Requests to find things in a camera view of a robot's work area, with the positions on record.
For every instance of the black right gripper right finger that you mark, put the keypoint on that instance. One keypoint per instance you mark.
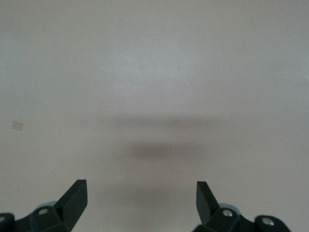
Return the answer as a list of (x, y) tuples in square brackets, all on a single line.
[(208, 207)]

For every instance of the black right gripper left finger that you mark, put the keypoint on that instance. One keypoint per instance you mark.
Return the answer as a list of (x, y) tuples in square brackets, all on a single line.
[(72, 207)]

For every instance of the small brown tape patch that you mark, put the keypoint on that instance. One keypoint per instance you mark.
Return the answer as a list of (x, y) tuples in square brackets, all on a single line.
[(18, 126)]

